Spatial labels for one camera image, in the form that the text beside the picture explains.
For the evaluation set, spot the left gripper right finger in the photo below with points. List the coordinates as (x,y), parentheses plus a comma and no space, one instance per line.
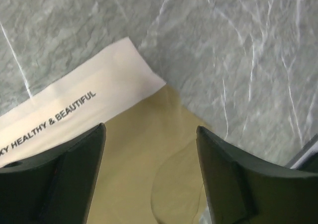
(244,189)

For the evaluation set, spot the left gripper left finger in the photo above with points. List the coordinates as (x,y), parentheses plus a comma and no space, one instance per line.
(55,186)

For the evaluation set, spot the khaki underwear white waistband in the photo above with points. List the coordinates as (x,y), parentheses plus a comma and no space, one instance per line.
(149,172)

